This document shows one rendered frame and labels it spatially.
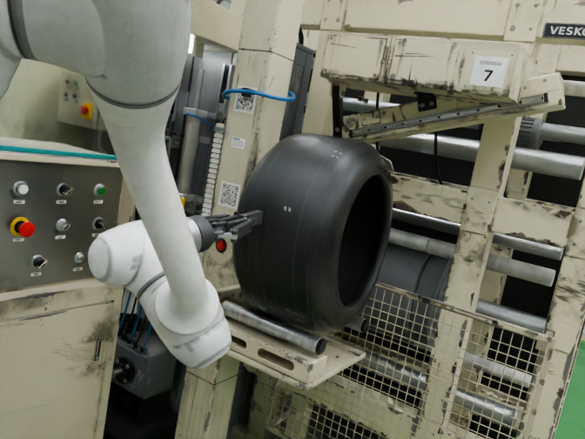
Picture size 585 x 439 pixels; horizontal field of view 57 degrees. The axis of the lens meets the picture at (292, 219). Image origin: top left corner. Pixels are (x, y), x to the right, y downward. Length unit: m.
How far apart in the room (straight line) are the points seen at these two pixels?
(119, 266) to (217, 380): 0.93
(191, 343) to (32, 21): 0.57
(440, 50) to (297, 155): 0.54
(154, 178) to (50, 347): 1.03
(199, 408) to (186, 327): 1.00
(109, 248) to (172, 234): 0.21
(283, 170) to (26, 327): 0.79
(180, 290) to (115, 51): 0.40
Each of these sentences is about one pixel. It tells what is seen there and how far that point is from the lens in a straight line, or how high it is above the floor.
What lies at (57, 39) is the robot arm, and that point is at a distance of 0.51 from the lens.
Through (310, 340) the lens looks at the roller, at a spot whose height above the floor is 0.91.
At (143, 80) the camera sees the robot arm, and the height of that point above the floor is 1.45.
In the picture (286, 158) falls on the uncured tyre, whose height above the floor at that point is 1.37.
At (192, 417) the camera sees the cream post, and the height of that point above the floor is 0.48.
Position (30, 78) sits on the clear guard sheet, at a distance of 1.48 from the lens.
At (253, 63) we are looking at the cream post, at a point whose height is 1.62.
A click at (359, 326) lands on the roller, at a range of 1.69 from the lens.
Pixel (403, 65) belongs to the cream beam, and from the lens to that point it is 1.71.
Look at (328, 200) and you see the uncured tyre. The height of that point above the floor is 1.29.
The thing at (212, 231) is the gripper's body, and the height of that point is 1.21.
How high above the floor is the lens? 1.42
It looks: 8 degrees down
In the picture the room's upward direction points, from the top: 11 degrees clockwise
